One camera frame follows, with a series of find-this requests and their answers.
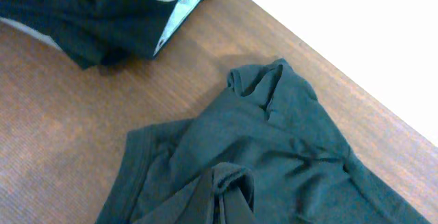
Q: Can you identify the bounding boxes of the dark green Nike t-shirt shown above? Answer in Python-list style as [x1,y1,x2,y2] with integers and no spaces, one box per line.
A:
[97,59,425,223]

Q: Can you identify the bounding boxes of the black folded garment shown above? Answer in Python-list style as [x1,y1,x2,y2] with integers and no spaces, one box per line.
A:
[1,0,203,69]

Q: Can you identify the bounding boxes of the grey folded garment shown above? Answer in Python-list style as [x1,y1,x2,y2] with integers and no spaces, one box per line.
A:
[1,18,62,51]

